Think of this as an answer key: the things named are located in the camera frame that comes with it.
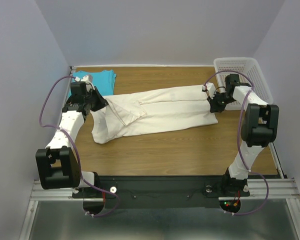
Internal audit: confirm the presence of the folded blue t-shirt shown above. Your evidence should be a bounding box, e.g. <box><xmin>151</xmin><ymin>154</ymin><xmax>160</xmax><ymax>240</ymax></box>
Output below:
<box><xmin>72</xmin><ymin>69</ymin><xmax>117</xmax><ymax>96</ymax></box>

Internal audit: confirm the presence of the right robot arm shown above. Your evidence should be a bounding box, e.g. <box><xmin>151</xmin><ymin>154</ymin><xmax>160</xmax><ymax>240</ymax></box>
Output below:
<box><xmin>202</xmin><ymin>70</ymin><xmax>279</xmax><ymax>198</ymax></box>

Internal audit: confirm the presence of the aluminium frame rail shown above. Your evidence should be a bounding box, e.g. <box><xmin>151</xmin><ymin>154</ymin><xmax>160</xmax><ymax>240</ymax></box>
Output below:
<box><xmin>18</xmin><ymin>65</ymin><xmax>300</xmax><ymax>240</ymax></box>

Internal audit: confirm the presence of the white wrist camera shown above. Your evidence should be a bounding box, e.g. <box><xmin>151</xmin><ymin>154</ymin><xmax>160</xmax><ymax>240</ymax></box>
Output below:
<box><xmin>74</xmin><ymin>74</ymin><xmax>93</xmax><ymax>84</ymax></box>
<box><xmin>202</xmin><ymin>82</ymin><xmax>216</xmax><ymax>99</ymax></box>

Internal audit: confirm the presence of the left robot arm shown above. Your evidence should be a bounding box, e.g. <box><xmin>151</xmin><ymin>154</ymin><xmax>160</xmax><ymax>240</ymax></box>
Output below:
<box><xmin>35</xmin><ymin>80</ymin><xmax>108</xmax><ymax>197</ymax></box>

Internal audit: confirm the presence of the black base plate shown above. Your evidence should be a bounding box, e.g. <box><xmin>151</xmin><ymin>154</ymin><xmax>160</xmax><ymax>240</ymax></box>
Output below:
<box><xmin>69</xmin><ymin>174</ymin><xmax>251</xmax><ymax>210</ymax></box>

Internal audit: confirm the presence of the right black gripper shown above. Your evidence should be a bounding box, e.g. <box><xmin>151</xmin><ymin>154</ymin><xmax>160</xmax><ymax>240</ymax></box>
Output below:
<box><xmin>206</xmin><ymin>90</ymin><xmax>236</xmax><ymax>113</ymax></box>

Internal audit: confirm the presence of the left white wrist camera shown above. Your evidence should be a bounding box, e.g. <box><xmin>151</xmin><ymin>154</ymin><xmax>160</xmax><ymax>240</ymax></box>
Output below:
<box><xmin>74</xmin><ymin>74</ymin><xmax>93</xmax><ymax>84</ymax></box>

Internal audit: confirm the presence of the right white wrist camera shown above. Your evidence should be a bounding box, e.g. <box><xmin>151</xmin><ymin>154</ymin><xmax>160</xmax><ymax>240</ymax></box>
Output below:
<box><xmin>202</xmin><ymin>82</ymin><xmax>216</xmax><ymax>99</ymax></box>

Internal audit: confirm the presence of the white t-shirt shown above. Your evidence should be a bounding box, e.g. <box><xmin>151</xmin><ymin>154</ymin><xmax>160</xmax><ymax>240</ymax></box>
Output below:
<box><xmin>91</xmin><ymin>85</ymin><xmax>218</xmax><ymax>144</ymax></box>

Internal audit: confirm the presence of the white plastic basket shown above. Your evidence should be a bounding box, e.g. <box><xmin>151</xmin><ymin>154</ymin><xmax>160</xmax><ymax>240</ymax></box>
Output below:
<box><xmin>213</xmin><ymin>57</ymin><xmax>275</xmax><ymax>111</ymax></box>

